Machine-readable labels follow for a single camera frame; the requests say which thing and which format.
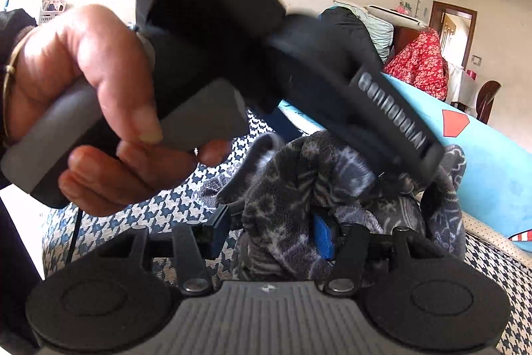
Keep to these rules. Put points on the white board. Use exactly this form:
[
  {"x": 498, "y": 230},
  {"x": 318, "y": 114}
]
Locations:
[{"x": 399, "y": 15}]

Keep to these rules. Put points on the dark wooden chair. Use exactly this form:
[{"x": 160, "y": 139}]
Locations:
[{"x": 490, "y": 101}]

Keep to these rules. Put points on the pink flowers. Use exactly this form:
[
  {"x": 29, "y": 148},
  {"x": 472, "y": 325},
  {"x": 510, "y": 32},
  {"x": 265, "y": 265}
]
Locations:
[{"x": 404, "y": 7}]

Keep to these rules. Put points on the wall switch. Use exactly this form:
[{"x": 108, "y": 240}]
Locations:
[{"x": 477, "y": 60}]

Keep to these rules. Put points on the red floral cloth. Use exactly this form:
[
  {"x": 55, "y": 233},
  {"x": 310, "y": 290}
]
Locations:
[{"x": 419, "y": 64}]

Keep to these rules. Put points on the blue printed sheet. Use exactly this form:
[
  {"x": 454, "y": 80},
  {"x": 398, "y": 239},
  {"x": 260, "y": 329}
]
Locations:
[{"x": 490, "y": 180}]

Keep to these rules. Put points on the houndstooth sofa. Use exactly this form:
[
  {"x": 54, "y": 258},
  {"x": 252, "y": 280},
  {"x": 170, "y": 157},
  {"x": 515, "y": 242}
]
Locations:
[{"x": 124, "y": 222}]

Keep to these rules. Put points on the brown wooden door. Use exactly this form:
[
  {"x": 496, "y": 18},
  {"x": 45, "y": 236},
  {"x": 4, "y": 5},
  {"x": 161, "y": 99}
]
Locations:
[{"x": 434, "y": 26}]

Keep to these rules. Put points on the grey doodle-print fleece jacket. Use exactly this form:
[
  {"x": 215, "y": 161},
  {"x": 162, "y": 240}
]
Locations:
[{"x": 282, "y": 188}]

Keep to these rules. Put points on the large white plastic basket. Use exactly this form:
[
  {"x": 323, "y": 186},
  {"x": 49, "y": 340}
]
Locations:
[{"x": 52, "y": 12}]

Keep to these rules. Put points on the person's left forearm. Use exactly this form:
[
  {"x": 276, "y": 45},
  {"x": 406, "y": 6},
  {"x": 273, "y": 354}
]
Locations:
[{"x": 16, "y": 22}]

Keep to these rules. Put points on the table with white cloth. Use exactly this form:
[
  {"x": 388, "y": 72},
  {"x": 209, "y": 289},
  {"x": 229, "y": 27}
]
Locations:
[{"x": 463, "y": 86}]

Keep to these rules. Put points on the person's left hand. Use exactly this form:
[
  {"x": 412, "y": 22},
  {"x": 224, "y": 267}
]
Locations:
[{"x": 62, "y": 51}]

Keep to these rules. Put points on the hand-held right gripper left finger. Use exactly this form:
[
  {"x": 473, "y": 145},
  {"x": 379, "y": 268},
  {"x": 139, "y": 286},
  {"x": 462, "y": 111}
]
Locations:
[{"x": 218, "y": 240}]

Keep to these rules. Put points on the pile of dark bedding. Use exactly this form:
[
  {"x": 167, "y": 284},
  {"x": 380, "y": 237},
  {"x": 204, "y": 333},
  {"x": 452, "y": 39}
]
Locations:
[{"x": 349, "y": 30}]

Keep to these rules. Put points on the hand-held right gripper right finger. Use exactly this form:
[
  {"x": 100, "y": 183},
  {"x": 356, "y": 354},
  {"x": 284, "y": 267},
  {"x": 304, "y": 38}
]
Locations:
[{"x": 324, "y": 238}]

